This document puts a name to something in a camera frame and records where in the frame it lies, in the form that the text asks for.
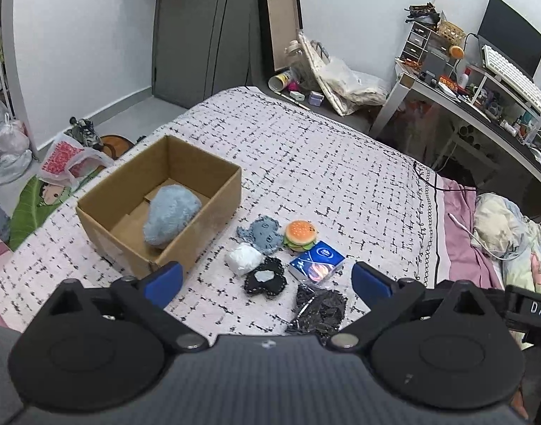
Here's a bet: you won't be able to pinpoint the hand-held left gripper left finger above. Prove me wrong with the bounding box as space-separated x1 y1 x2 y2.
46 261 209 352

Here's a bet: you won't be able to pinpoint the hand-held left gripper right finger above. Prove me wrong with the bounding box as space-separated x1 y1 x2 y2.
326 261 497 350

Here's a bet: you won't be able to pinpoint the black sequin pouch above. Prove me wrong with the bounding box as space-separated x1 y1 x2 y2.
284 283 348 346

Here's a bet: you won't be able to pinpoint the blue fluffy plush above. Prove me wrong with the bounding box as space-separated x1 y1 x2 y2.
143 185 203 249

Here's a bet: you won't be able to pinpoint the white soft ball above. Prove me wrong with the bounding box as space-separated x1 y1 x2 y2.
225 243 264 277

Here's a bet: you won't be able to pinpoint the cardboard box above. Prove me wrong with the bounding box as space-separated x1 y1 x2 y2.
76 135 243 281

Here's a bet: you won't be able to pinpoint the burger plush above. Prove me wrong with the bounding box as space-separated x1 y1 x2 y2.
283 220 319 253

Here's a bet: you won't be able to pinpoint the black clover pouch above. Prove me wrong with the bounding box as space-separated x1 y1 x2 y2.
244 257 288 296

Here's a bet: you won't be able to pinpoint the grey-blue octopus plush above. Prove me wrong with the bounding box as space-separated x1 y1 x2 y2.
236 215 284 255

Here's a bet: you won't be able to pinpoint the floral quilt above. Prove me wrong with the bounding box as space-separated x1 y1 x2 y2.
473 192 541 297

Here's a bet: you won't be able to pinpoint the pink bed sheet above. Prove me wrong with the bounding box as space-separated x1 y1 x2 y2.
436 177 506 293

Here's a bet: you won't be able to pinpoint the white black patterned blanket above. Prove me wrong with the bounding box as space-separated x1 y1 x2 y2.
0 85 439 350

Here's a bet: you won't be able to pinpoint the brown round object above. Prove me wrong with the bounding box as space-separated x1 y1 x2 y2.
100 135 136 160

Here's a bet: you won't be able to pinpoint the green cartoon rug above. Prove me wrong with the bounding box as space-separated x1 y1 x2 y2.
9 172 83 251

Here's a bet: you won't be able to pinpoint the red white plastic bag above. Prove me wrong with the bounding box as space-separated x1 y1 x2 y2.
37 139 116 187

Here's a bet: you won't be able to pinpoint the grey sneakers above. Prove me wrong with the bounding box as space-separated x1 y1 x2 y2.
69 117 103 149

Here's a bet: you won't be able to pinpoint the white-legged dark desk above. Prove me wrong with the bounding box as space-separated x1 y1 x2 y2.
370 62 541 213

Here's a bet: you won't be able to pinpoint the cream tote bag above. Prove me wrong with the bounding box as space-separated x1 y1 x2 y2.
297 31 388 116

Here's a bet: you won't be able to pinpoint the paper cup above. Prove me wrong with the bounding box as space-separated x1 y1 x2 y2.
269 68 295 91

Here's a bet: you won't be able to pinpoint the clear acrylic desk riser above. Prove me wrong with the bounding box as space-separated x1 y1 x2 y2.
467 64 541 142

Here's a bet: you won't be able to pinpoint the white keyboard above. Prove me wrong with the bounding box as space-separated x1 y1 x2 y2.
481 44 541 113

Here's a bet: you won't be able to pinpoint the small drawer organizer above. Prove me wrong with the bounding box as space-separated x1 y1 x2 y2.
402 22 432 63

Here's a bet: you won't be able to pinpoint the grey door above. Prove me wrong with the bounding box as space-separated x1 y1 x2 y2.
152 0 284 109

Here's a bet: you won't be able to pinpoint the wicker basket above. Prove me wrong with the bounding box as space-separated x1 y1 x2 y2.
438 20 466 45

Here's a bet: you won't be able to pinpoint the black monitor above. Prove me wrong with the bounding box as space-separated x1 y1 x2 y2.
477 0 541 80

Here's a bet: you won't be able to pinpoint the white cable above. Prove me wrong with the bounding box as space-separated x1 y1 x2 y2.
447 212 519 260

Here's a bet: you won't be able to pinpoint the black cable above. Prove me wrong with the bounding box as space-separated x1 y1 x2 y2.
412 161 477 193

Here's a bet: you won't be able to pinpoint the black picture frame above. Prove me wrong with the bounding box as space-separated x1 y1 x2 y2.
255 0 304 75

